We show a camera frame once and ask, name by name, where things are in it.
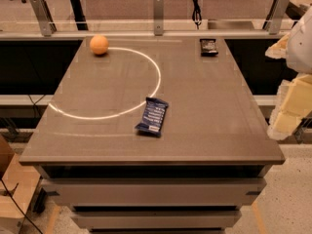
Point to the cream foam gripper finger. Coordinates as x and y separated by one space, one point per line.
293 103
278 50

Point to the black rxbar chocolate bar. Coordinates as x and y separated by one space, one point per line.
208 47

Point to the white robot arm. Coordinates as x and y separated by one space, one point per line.
299 48

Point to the blue snack bar wrapper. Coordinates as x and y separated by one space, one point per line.
153 116

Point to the orange fruit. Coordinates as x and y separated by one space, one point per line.
99 45

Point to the lower grey cabinet drawer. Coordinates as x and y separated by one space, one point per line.
156 220

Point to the grey cabinet drawer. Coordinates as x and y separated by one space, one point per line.
156 220
154 192

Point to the upper grey cabinet drawer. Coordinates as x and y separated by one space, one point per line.
154 192

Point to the cardboard box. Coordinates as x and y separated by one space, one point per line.
17 186

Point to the right metal rail bracket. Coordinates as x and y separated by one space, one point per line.
273 22

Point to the metal rail bracket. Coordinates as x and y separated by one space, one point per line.
42 13
158 17
273 22

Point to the middle metal rail bracket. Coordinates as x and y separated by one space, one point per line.
158 17

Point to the left metal rail bracket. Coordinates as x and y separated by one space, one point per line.
42 13

